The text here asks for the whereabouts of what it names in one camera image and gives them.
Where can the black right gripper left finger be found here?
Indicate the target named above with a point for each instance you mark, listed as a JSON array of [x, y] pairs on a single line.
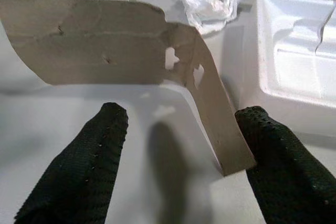
[[78, 166]]

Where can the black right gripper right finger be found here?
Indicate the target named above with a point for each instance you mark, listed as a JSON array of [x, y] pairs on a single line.
[[286, 166]]

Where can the torn brown cardboard piece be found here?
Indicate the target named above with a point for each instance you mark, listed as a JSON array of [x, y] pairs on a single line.
[[105, 51]]

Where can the large white styrofoam block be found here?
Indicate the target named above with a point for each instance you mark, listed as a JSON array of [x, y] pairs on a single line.
[[296, 48]]

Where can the crumpled clear plastic wrap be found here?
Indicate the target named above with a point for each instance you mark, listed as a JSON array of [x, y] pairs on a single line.
[[207, 3]]

